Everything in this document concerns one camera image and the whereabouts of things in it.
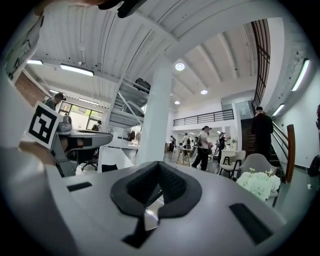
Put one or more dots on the beige armchair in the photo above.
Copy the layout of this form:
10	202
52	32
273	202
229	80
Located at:
236	157

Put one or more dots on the black bag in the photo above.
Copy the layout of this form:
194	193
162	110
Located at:
313	165

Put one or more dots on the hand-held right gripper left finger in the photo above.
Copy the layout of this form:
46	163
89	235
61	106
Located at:
100	200

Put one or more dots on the dark staircase with railing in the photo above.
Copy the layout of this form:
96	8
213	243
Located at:
290	150

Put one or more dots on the person's left forearm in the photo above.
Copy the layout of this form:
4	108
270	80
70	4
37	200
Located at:
32	152

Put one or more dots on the grey chest harness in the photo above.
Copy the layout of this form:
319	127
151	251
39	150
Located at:
23	53

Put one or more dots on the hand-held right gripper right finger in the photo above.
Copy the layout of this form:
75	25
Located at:
212	212

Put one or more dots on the white power adapter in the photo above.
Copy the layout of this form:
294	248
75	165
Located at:
309	186

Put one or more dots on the black office chair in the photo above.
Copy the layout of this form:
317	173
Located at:
90	163

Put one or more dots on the black mezzanine railing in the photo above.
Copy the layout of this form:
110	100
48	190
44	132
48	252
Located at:
203	115

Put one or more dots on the black head-worn camera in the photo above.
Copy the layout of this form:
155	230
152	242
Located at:
131	7

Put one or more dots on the person's left hand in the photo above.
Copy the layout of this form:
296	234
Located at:
65	144

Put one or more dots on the white round column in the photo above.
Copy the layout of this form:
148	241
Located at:
155	112

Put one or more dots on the black suitcase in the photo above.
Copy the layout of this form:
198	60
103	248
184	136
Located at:
142	84

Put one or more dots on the person's white shirt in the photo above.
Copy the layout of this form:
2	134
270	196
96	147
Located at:
11	112

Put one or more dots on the grey cushioned chair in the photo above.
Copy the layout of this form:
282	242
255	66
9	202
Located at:
255	162

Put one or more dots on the white flower bouquet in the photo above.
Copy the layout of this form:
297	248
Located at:
257	183

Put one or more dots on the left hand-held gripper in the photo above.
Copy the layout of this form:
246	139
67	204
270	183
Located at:
42	123

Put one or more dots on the long ceiling light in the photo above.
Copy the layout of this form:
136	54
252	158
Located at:
278	110
76	69
301	73
35	62

